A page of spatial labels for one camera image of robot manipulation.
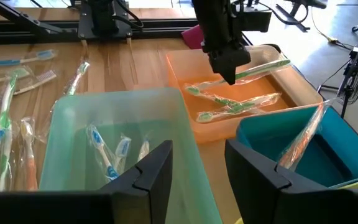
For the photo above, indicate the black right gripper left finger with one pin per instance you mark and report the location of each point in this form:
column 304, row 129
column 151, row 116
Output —
column 148, row 186

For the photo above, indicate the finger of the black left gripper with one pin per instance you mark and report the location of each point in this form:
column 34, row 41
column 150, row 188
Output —
column 230, row 77

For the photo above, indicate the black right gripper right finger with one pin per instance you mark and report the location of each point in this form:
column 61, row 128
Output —
column 253, row 186

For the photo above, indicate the yellow-green toothbrush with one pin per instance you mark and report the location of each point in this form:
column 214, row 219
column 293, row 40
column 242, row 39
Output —
column 259, row 70

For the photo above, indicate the plastic-wrapped toothbrush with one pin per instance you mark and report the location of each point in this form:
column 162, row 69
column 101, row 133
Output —
column 144, row 149
column 123, row 149

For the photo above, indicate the green toothbrush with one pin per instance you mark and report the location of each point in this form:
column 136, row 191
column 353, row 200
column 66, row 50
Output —
column 19, row 73
column 77, row 77
column 266, row 99
column 4, row 121
column 300, row 143

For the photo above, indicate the green translucent plastic bin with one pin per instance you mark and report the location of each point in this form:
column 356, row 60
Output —
column 120, row 105

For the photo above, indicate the purple toothbrush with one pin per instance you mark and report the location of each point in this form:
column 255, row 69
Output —
column 39, row 81

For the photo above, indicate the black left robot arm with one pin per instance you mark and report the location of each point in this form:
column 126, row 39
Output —
column 213, row 18

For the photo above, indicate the orange plastic bin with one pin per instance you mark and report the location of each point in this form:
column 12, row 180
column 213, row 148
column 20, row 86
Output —
column 197, row 65

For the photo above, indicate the magenta plastic bin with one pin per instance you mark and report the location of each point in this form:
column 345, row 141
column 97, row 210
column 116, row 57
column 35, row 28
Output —
column 193, row 37

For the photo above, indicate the black flat bar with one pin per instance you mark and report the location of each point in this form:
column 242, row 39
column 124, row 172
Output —
column 291, row 15

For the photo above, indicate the teal plastic bin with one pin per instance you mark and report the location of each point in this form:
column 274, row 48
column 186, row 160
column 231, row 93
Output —
column 337, row 133

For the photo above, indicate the yellow power plug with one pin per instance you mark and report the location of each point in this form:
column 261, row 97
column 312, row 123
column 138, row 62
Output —
column 332, row 39

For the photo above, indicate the black aluminium table frame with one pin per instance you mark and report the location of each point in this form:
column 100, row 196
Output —
column 11, row 31

